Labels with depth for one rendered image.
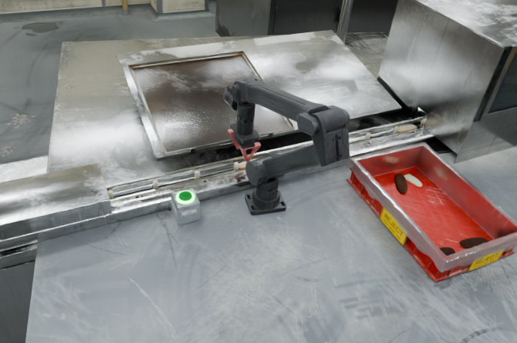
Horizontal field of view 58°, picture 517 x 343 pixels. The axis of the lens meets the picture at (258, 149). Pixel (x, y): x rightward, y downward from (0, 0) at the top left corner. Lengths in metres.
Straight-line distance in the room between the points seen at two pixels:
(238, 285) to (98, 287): 0.37
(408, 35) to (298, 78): 0.47
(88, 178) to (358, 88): 1.18
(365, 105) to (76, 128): 1.15
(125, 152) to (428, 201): 1.07
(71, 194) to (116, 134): 0.45
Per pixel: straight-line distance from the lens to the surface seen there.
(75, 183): 1.47
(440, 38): 1.89
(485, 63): 1.77
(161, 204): 1.46
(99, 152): 1.74
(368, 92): 2.06
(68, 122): 1.92
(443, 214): 1.67
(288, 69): 2.05
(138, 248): 1.39
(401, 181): 1.72
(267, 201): 1.46
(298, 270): 1.36
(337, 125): 1.11
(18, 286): 1.59
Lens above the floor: 1.86
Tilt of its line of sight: 37 degrees down
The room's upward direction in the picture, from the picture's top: 6 degrees clockwise
